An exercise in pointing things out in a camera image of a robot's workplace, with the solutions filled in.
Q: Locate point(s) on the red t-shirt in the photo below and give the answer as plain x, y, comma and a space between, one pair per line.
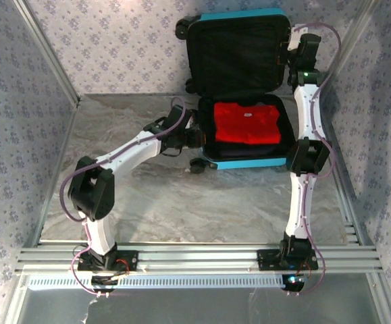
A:
246, 123

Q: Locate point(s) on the blue hard-shell suitcase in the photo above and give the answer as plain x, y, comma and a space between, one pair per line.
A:
235, 50

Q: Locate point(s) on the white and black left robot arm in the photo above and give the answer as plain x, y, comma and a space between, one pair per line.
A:
131, 152

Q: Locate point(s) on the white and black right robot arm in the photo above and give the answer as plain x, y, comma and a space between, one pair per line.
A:
308, 111

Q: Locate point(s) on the black controller board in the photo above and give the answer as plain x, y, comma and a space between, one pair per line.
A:
294, 285

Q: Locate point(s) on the aluminium frame post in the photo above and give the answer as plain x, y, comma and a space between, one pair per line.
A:
354, 40
47, 50

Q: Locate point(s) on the aluminium mounting rail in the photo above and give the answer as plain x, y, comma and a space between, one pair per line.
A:
198, 258

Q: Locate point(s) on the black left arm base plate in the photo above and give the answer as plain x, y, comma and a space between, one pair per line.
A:
127, 260

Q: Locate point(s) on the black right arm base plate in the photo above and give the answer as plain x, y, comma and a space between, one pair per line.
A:
266, 260

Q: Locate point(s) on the aluminium table side rail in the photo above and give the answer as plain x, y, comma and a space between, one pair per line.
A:
47, 202
345, 202

